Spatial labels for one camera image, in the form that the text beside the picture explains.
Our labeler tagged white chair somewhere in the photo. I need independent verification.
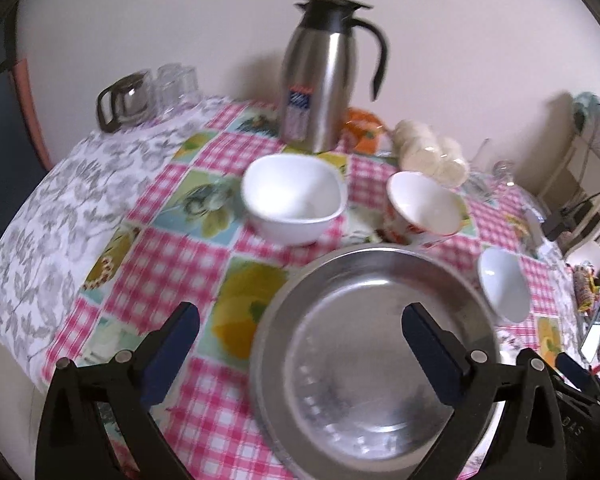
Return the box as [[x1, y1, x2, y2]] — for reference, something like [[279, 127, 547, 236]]
[[535, 92, 600, 266]]

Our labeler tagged white bowl with red pattern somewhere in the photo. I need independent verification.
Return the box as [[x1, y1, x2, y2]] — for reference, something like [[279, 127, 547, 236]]
[[386, 171, 465, 247]]

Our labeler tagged stainless steel plate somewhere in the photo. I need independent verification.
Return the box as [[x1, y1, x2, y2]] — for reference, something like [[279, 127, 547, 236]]
[[250, 244, 503, 476]]

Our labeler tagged orange snack packet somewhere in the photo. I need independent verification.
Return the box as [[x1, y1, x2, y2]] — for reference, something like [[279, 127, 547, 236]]
[[342, 107, 388, 155]]

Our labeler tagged white square bowl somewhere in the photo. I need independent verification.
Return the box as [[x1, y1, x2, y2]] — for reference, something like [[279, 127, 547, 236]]
[[241, 154, 347, 247]]

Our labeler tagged clear glass mug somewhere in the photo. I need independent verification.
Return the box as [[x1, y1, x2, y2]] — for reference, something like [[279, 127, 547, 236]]
[[467, 140, 518, 201]]

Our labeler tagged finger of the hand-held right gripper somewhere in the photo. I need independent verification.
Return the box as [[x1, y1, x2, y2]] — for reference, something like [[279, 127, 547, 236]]
[[554, 353, 600, 395]]

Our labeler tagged pink checkered fruit tablecloth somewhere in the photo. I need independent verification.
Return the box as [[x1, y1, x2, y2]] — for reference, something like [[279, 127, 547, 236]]
[[45, 97, 581, 480]]

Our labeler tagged colourful candy packet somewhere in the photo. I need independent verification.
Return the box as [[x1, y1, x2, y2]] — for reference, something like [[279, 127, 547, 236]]
[[570, 262, 600, 316]]

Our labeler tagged stainless steel thermos jug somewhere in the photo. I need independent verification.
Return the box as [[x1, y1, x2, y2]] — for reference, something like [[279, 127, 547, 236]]
[[279, 0, 390, 155]]

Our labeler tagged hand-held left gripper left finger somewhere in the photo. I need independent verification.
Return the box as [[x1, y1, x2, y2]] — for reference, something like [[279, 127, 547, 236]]
[[35, 301, 201, 480]]

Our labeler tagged glass pitcher with black handle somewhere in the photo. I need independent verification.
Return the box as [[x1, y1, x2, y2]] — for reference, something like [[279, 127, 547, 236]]
[[96, 72, 156, 133]]

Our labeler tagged small rectangular mirror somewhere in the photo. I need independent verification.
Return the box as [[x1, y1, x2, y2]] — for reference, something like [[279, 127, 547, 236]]
[[577, 290, 600, 366]]

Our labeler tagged small white bowl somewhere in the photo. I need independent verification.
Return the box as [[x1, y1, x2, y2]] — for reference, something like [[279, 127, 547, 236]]
[[477, 248, 531, 325]]

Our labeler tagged clear drinking glass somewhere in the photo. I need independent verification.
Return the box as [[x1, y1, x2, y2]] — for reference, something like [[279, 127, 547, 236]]
[[179, 66, 201, 107], [155, 63, 183, 113]]

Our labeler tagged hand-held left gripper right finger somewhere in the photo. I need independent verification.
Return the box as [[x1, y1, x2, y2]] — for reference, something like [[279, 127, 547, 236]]
[[401, 302, 567, 480]]

